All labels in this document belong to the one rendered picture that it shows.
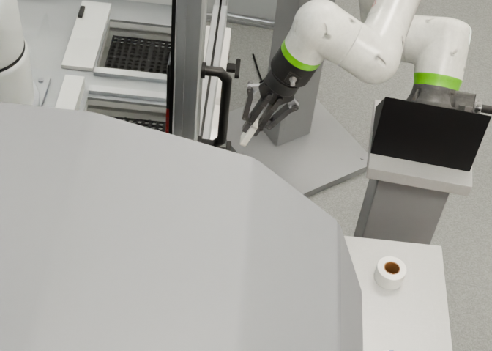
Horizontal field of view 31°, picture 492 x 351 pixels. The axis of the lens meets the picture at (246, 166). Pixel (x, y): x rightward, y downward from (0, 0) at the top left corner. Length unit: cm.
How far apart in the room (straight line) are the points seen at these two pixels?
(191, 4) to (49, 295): 59
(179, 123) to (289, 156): 195
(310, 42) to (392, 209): 87
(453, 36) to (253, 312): 160
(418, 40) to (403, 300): 70
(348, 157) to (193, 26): 217
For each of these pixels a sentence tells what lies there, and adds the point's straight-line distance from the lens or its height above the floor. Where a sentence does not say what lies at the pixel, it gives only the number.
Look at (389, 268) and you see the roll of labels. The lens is 214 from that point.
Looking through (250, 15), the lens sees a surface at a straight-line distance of 397.
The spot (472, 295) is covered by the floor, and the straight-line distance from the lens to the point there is 316.
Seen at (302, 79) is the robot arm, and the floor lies 123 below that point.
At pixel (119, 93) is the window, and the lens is 142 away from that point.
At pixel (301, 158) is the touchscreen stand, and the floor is 4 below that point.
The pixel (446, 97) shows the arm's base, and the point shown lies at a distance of 235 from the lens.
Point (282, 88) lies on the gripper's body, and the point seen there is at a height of 119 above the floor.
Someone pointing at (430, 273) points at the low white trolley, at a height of 76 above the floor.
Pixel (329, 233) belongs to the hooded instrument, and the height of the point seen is 165.
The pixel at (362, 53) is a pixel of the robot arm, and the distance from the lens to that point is 179.
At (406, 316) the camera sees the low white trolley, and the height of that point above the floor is 76.
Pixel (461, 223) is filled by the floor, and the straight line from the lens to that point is 335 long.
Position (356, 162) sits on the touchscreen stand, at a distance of 340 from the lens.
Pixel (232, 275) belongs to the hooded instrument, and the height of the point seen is 174.
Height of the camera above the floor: 245
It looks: 47 degrees down
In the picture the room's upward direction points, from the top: 7 degrees clockwise
